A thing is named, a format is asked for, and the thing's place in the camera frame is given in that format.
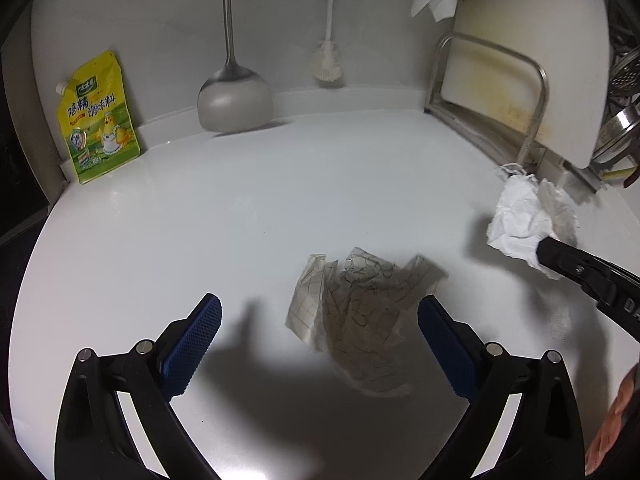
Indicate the steel cutting board stand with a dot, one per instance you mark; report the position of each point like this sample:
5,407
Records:
513,110

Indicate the lined paper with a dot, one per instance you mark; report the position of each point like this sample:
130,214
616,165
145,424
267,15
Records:
354,311

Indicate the white cutting board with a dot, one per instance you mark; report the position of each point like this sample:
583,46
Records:
516,43

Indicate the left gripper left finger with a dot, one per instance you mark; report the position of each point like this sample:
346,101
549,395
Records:
184,344

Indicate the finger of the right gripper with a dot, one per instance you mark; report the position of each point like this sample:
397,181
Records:
592,274

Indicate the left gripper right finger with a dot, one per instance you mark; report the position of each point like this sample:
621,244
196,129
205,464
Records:
454,345

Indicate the steel spatula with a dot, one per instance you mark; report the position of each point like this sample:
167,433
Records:
234,99

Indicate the yellow seasoning pouch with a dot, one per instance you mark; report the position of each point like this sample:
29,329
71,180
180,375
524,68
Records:
94,119

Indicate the steel steamer plate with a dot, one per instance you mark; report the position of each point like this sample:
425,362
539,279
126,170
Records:
624,75

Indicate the white tissue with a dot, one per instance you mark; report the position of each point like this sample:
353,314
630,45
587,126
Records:
529,210

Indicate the blue white bottle brush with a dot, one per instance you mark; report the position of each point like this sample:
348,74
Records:
325,63

